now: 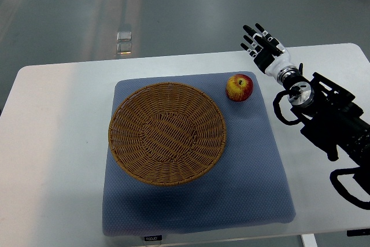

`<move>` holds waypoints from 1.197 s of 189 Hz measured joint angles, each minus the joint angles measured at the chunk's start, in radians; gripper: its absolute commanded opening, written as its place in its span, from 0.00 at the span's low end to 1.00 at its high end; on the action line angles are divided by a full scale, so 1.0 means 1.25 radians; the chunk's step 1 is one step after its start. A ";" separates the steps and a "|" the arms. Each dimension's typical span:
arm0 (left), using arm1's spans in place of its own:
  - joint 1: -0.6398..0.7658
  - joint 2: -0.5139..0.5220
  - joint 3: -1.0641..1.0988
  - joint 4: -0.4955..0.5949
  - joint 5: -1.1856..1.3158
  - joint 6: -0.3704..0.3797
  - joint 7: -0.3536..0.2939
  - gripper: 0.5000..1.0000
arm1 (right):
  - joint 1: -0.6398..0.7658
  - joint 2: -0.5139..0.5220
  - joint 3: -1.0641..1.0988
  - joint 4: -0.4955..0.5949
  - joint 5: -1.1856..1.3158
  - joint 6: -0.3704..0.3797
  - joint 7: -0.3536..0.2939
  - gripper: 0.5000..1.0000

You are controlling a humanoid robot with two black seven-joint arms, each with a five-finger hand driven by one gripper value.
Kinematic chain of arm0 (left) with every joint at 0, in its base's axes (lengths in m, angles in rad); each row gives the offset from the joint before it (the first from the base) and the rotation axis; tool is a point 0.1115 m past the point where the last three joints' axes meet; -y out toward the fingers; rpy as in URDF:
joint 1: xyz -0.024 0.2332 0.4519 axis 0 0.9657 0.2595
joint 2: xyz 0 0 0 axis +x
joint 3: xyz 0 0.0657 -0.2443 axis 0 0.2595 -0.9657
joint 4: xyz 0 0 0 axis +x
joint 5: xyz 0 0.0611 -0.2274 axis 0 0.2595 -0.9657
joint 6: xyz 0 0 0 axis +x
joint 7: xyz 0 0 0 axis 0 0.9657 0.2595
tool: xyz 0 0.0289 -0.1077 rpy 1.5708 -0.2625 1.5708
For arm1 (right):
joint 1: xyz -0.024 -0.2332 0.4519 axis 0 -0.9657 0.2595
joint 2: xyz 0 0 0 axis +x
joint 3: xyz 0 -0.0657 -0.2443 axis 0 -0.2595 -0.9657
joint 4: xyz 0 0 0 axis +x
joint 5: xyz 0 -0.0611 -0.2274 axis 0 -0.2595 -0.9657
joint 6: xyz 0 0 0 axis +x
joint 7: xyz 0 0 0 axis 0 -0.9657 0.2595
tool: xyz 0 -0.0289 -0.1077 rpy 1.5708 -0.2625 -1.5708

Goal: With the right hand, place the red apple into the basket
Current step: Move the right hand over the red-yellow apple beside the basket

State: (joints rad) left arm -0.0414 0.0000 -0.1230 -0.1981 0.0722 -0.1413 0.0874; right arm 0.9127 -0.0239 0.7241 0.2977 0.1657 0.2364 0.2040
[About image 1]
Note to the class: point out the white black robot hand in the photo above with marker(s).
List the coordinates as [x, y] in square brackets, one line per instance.
[269, 55]

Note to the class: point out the red yellow apple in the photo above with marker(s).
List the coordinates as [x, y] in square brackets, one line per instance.
[239, 87]

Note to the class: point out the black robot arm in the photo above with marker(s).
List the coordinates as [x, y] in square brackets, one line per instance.
[331, 120]

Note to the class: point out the brown wicker basket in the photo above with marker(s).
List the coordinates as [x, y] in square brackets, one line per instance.
[167, 134]

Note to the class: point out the blue grey cushion mat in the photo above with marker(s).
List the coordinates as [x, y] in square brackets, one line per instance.
[247, 187]

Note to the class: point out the lower floor metal plate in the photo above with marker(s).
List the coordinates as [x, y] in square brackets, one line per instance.
[124, 48]

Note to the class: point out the floor metal plate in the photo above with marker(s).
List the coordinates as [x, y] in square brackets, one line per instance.
[124, 48]
[124, 36]

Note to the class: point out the upper floor metal plate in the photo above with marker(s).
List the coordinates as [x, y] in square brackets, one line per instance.
[124, 36]

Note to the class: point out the white table leg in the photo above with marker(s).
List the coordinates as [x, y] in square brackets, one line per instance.
[308, 240]

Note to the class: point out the black mat label tag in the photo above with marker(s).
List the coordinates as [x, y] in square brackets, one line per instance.
[152, 238]

